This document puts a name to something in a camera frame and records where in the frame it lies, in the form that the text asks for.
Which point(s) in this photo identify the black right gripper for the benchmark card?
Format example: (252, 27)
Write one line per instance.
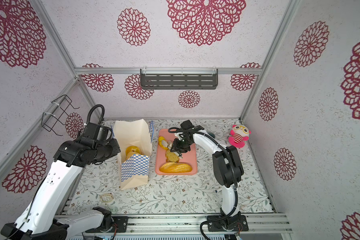
(177, 147)

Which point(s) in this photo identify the steel tongs cream tips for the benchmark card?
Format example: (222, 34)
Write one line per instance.
(170, 146)

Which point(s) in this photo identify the yellow ring donut bread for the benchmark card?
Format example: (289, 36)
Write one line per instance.
(132, 150)

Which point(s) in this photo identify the checkered paper bag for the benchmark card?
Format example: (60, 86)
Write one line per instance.
(134, 172)

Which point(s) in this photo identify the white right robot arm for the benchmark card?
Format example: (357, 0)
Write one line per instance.
(227, 169)

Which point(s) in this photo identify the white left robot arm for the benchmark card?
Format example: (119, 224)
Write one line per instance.
(38, 221)

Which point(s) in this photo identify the sliced toast bread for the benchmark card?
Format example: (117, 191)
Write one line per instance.
(171, 157)

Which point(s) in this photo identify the yellow small bread roll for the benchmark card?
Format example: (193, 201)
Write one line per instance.
(163, 143)

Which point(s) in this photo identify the long baguette bread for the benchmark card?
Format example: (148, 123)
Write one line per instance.
(172, 167)

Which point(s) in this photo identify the pink plastic tray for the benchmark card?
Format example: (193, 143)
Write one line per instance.
(189, 158)

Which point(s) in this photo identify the pink plush owl toy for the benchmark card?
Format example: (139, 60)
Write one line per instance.
(239, 135)

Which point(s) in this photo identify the cream tape roll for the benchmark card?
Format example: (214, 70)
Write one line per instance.
(106, 198)

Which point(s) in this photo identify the black wire wall basket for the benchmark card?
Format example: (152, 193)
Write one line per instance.
(53, 117)

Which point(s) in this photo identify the grey wall shelf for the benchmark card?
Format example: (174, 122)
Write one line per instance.
(179, 80)

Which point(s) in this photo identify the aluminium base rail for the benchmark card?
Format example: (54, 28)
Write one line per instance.
(189, 224)

